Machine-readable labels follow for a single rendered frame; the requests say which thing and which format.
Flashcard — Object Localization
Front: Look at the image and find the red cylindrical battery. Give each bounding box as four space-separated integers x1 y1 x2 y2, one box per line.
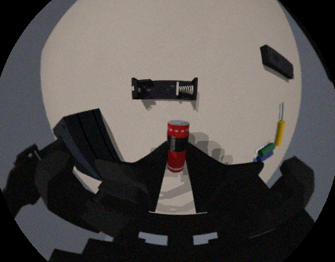
167 121 190 173

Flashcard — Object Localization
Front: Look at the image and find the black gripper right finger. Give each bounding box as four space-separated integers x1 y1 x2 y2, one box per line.
185 142 264 213

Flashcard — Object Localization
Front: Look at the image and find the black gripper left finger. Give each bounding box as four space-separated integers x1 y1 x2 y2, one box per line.
94 140 168 212

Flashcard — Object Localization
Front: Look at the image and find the yellow screwdriver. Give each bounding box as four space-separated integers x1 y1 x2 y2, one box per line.
274 103 285 147

